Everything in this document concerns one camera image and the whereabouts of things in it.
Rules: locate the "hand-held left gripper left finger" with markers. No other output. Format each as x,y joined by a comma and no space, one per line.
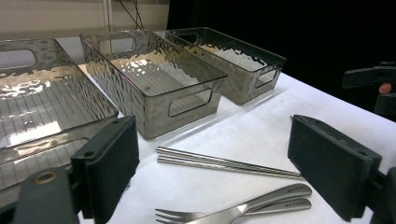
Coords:
109,168

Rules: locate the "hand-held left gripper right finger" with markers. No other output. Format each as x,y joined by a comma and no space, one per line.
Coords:
330,161

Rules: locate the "steel table knife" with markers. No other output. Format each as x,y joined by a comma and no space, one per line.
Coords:
274,194

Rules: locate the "steel fork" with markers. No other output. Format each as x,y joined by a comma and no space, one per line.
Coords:
280,206

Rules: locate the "transparent grey plastic bin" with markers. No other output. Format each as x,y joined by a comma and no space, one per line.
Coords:
37,102
243,87
155,115

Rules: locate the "steel chopstick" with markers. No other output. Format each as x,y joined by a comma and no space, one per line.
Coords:
218,168
218,161

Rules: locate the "beige wooden shelf unit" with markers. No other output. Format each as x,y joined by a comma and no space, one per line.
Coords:
62,15

